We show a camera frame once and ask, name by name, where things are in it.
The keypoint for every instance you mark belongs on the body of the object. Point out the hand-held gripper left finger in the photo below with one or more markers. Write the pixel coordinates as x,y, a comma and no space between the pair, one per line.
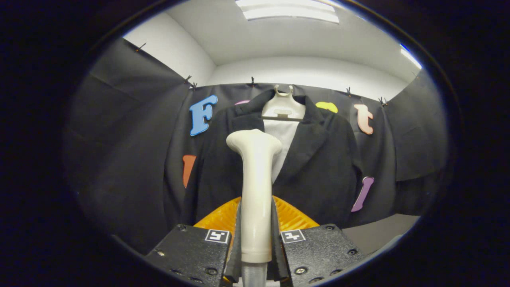
191,251

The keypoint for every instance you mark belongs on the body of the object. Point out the grey cabinet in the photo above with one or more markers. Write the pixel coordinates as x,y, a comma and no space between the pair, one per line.
378,233

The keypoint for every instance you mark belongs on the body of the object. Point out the black suit jacket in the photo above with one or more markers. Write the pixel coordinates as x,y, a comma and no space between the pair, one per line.
318,175

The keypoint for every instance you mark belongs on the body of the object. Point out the long ceiling light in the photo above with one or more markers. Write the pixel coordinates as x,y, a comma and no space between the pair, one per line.
287,10

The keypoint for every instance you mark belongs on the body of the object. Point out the small ceiling light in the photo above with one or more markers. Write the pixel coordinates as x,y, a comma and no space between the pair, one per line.
410,56

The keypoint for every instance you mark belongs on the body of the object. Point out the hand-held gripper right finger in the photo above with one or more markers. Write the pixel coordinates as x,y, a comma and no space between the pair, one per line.
318,251

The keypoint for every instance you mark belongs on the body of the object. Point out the black backdrop cloth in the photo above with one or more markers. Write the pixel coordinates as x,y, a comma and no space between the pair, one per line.
131,139

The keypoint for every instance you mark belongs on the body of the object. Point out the white garment steamer head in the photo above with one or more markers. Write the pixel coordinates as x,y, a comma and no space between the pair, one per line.
255,191

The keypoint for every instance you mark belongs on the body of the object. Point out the white shirt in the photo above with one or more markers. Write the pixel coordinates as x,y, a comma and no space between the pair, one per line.
285,135

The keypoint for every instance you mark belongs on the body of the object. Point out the white steamer hanger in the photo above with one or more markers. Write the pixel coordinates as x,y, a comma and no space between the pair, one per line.
283,107

